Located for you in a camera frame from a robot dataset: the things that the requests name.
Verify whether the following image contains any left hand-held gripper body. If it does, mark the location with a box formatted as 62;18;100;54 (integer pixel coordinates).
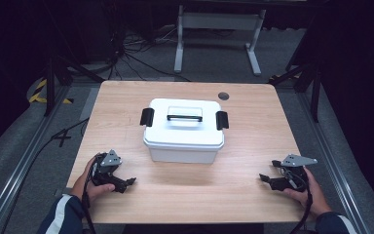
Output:
91;148;128;189

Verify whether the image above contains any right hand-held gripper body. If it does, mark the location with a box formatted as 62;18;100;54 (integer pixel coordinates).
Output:
270;153;318;192

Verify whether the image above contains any white plastic storage box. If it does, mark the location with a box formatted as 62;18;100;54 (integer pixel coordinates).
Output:
143;137;225;165

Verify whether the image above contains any white box lid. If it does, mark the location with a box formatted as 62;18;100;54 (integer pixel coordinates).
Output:
142;97;226;151

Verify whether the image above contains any person's left hand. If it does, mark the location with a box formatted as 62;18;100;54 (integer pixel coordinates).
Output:
70;156;116;208

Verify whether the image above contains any person's right hand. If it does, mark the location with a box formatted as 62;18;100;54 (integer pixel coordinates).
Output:
283;167;332;218

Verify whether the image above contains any black box latch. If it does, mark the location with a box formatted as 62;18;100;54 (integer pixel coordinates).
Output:
215;110;230;132
139;107;156;128

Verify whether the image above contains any black metal stand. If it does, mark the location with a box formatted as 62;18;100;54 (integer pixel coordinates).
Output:
43;54;105;118
268;61;321;124

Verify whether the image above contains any yellow black hazard tape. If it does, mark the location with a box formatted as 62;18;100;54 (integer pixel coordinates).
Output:
28;78;75;105

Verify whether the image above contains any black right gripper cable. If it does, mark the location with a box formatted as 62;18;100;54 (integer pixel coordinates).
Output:
280;166;315;234

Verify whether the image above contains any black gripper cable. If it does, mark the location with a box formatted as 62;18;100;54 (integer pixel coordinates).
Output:
81;155;99;234
280;166;315;234

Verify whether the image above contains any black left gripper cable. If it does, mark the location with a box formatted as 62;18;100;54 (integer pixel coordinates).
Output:
81;155;99;234

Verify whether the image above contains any aluminium floor rail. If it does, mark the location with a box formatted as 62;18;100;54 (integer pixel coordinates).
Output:
296;92;374;234
0;85;73;234

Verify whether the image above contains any long black floor cable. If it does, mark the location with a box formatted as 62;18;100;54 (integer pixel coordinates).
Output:
0;117;91;234

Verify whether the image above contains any black lid handle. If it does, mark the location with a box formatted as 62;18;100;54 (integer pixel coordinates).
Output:
166;113;204;123

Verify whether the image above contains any bundle of black floor cables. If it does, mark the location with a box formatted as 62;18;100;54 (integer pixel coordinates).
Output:
106;23;193;83

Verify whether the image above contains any white metal desk frame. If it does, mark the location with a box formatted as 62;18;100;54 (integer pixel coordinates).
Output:
173;4;268;77

